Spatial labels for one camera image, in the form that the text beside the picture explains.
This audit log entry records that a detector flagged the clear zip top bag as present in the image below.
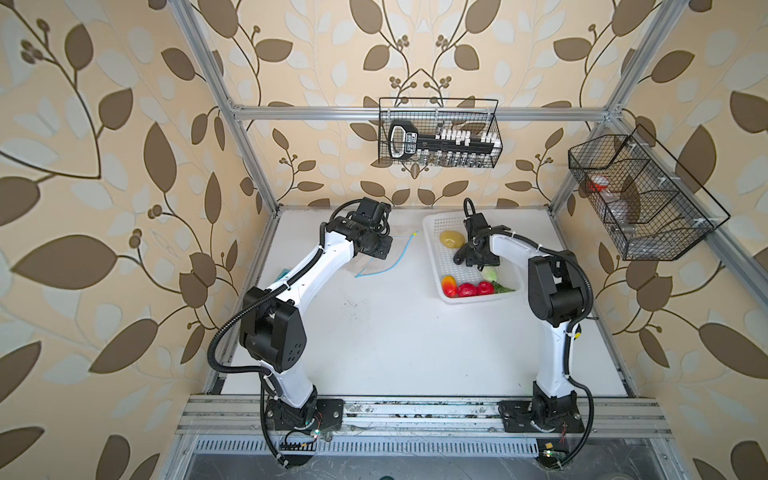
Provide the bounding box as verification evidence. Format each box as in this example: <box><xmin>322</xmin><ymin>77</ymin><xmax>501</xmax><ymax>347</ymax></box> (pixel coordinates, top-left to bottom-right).
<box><xmin>343</xmin><ymin>231</ymin><xmax>418</xmax><ymax>278</ymax></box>

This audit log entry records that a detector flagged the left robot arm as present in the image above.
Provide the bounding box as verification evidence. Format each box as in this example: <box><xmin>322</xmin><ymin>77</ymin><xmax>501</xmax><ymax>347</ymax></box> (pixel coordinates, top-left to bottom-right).
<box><xmin>207</xmin><ymin>197</ymin><xmax>392</xmax><ymax>409</ymax></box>

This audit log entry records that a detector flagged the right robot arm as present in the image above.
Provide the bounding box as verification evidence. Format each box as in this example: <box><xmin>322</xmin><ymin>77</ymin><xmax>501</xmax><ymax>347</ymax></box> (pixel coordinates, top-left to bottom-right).
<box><xmin>454</xmin><ymin>198</ymin><xmax>594</xmax><ymax>426</ymax></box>

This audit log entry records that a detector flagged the white green cucumber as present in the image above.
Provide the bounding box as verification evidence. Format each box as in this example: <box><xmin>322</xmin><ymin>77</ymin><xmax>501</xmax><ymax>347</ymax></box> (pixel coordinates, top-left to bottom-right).
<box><xmin>481</xmin><ymin>266</ymin><xmax>498</xmax><ymax>283</ymax></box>

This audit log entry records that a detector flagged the upper yellow potato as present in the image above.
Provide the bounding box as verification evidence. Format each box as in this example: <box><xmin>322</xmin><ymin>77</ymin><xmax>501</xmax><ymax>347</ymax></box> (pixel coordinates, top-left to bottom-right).
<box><xmin>439</xmin><ymin>230</ymin><xmax>466</xmax><ymax>250</ymax></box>

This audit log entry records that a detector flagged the red apple right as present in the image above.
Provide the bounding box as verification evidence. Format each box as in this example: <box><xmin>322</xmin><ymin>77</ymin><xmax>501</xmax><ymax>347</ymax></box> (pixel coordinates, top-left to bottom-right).
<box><xmin>476</xmin><ymin>281</ymin><xmax>495</xmax><ymax>296</ymax></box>

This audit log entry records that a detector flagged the red apple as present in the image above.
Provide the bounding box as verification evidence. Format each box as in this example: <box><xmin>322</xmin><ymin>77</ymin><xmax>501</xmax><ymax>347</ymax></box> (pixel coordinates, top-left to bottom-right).
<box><xmin>476</xmin><ymin>281</ymin><xmax>495</xmax><ymax>296</ymax></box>
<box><xmin>457</xmin><ymin>283</ymin><xmax>478</xmax><ymax>298</ymax></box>

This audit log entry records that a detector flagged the white plastic basket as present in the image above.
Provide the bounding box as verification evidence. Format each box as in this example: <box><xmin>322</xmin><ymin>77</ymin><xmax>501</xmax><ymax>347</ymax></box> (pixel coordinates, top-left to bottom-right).
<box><xmin>422</xmin><ymin>211</ymin><xmax>526</xmax><ymax>306</ymax></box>

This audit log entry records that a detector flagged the red apple middle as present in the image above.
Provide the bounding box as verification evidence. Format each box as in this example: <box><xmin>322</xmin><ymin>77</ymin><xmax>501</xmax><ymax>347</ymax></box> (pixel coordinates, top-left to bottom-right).
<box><xmin>457</xmin><ymin>283</ymin><xmax>478</xmax><ymax>298</ymax></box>

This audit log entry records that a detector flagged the green leafy vegetable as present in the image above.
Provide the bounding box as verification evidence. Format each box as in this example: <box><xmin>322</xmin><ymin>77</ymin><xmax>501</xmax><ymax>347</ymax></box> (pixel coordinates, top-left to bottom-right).
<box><xmin>491</xmin><ymin>282</ymin><xmax>515</xmax><ymax>295</ymax></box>

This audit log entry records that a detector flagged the red yellow mango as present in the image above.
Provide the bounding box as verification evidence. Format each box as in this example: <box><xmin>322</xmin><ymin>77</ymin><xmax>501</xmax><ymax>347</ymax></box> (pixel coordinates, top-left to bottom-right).
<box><xmin>441</xmin><ymin>275</ymin><xmax>458</xmax><ymax>298</ymax></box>

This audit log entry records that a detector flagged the black tool in basket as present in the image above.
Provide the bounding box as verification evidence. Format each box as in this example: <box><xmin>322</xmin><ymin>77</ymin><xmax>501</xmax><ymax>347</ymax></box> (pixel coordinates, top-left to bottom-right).
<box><xmin>384</xmin><ymin>120</ymin><xmax>503</xmax><ymax>161</ymax></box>

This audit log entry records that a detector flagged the red white item in basket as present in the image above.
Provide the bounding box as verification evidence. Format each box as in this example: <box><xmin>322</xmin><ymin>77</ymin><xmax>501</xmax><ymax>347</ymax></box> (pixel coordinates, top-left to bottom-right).
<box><xmin>585</xmin><ymin>175</ymin><xmax>611</xmax><ymax>194</ymax></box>

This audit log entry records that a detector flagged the back wire basket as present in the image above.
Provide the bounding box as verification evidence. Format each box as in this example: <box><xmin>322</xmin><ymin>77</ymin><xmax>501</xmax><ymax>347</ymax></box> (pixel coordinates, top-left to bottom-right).
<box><xmin>378</xmin><ymin>96</ymin><xmax>503</xmax><ymax>169</ymax></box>

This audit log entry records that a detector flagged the side wire basket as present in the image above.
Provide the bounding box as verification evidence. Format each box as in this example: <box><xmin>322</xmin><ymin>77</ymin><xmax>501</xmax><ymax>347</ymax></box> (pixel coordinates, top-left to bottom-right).
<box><xmin>568</xmin><ymin>124</ymin><xmax>731</xmax><ymax>261</ymax></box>

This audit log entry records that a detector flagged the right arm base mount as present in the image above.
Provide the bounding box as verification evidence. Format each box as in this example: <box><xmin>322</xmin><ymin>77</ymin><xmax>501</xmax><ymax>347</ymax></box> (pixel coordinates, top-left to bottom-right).
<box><xmin>498</xmin><ymin>397</ymin><xmax>585</xmax><ymax>435</ymax></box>

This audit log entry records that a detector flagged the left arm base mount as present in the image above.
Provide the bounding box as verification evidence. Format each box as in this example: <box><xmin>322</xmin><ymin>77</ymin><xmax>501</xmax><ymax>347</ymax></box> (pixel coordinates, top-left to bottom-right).
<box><xmin>265</xmin><ymin>398</ymin><xmax>345</xmax><ymax>432</ymax></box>

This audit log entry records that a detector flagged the aluminium front rail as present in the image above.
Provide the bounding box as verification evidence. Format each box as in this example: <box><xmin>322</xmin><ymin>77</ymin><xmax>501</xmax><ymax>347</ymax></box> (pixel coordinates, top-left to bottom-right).
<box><xmin>175</xmin><ymin>394</ymin><xmax>674</xmax><ymax>439</ymax></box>

